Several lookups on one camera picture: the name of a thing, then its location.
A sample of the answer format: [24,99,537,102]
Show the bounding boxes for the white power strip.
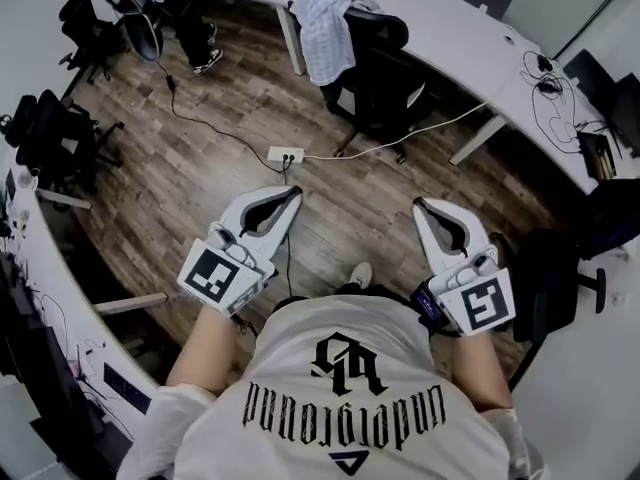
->
[267,146,307,165]

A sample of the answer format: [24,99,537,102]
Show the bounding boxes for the person's white shoe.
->
[348,261,374,289]

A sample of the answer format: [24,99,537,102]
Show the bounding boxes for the person's right forearm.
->
[439,327,515,414]

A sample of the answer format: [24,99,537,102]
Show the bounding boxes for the black monitor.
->
[563,49,619,102]
[29,337,136,474]
[597,72,640,162]
[0,250,69,384]

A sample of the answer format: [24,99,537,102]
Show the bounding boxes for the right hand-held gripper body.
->
[427,246,517,338]

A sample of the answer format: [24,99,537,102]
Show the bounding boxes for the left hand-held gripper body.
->
[177,220,279,319]

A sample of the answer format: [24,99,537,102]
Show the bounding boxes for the white office desk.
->
[0,167,169,480]
[189,0,609,195]

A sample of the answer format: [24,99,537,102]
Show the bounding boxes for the dark grey equipment stand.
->
[94,0,169,65]

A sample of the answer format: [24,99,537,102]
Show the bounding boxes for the dark brown box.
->
[577,130,620,182]

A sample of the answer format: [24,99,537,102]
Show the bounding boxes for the person's white printed T-shirt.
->
[117,292,532,480]

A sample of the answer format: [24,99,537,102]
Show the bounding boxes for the tangled black charger cables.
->
[522,49,604,145]

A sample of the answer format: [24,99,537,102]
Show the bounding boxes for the light blue plaid shirt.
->
[289,0,386,88]

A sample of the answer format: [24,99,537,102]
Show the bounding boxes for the black cable with adapter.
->
[157,57,291,169]

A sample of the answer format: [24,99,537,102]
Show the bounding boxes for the person's left forearm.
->
[164,307,261,400]

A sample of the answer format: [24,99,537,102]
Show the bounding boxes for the dark keyboard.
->
[102,361,152,416]

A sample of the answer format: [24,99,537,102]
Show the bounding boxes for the black wrist band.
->
[410,280,464,340]

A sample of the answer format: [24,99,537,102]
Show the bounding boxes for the white cable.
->
[302,100,491,162]

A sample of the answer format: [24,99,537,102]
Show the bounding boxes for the black mesh office chair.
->
[319,5,436,165]

